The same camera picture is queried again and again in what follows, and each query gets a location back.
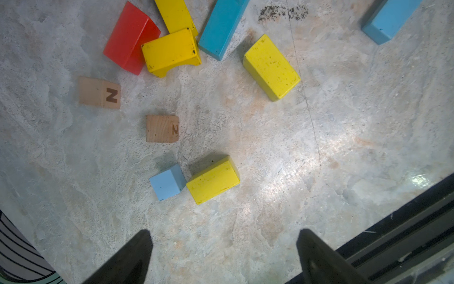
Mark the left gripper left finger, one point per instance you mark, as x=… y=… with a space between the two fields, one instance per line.
x=127 y=266

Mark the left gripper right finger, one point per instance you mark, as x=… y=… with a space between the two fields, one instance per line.
x=322 y=265

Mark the small light blue block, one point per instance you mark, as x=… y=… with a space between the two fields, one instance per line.
x=168 y=183

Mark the yellow block lower left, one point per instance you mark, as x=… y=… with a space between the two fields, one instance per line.
x=214 y=180

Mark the lettered wood cube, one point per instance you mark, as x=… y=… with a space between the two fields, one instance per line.
x=99 y=92
x=162 y=128

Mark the yellow block middle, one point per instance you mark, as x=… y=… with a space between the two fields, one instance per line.
x=270 y=69

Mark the yellow arch block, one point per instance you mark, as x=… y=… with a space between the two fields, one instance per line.
x=173 y=50

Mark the light blue long block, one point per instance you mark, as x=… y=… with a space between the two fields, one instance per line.
x=386 y=21

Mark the yellow block beside red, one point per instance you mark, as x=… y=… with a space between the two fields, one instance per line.
x=176 y=16

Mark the teal long block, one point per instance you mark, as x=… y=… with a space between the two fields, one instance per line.
x=221 y=27

